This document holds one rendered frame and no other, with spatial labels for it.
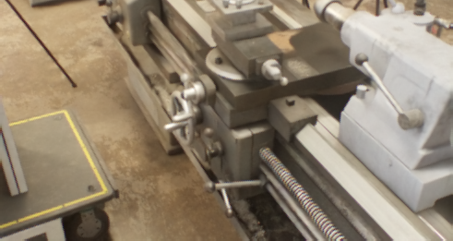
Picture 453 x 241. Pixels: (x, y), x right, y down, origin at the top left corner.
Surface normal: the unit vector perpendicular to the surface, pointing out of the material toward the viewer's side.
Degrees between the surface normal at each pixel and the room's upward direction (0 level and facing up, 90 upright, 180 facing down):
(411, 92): 76
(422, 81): 82
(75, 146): 0
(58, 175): 0
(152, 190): 0
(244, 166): 90
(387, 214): 36
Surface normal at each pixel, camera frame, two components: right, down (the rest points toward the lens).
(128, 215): 0.00, -0.81
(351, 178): -0.53, -0.51
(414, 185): -0.90, 0.25
